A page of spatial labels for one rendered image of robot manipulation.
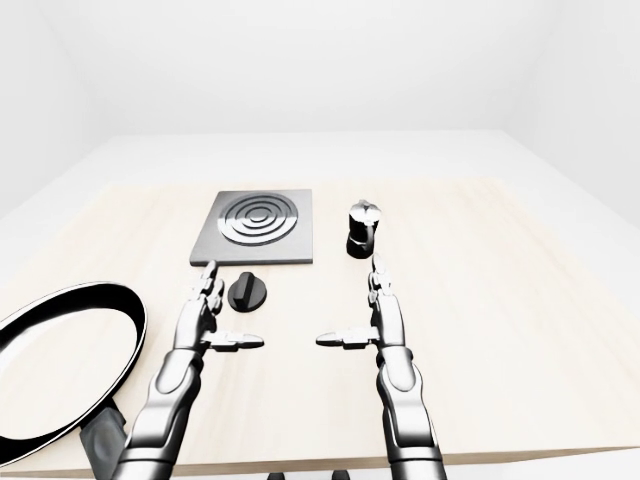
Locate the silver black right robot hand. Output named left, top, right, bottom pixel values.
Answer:
left=315, top=253, right=408, bottom=352

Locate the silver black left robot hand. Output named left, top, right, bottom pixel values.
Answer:
left=171, top=260, right=266, bottom=354

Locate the round black stove knob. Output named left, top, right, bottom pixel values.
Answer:
left=227, top=271, right=269, bottom=314

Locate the flat dark stove plate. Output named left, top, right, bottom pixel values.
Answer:
left=188, top=188, right=314, bottom=267

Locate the black silver moka pot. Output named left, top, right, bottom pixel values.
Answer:
left=345, top=199, right=382, bottom=261

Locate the black white frying pan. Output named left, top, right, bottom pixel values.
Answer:
left=0, top=282, right=148, bottom=474

